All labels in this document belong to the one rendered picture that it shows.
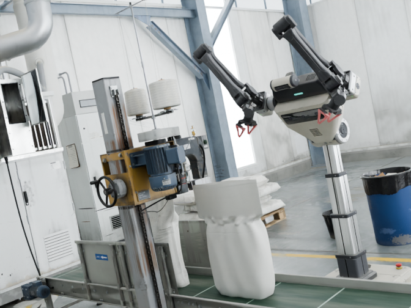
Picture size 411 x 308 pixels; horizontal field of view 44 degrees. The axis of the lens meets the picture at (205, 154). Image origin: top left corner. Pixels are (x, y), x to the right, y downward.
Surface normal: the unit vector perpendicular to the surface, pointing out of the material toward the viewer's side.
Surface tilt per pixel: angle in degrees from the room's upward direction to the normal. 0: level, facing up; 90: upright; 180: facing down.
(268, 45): 90
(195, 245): 90
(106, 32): 90
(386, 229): 93
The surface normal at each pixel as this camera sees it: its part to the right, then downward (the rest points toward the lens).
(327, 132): -0.42, 0.76
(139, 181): 0.71, -0.11
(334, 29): -0.68, 0.17
